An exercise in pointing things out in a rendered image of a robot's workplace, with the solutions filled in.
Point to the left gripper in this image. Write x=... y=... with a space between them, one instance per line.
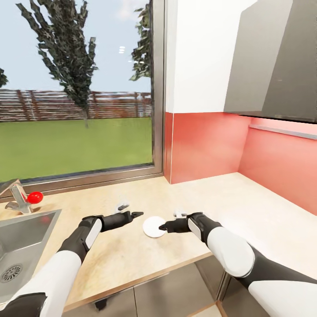
x=121 y=219

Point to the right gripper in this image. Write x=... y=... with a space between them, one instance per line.
x=172 y=227

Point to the saucer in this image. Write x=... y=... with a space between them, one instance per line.
x=151 y=226

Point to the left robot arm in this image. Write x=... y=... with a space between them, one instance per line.
x=47 y=293

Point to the fixed window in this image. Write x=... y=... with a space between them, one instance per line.
x=82 y=93

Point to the countertop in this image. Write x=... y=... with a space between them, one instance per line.
x=123 y=257
x=284 y=232

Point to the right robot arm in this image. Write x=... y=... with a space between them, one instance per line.
x=281 y=291

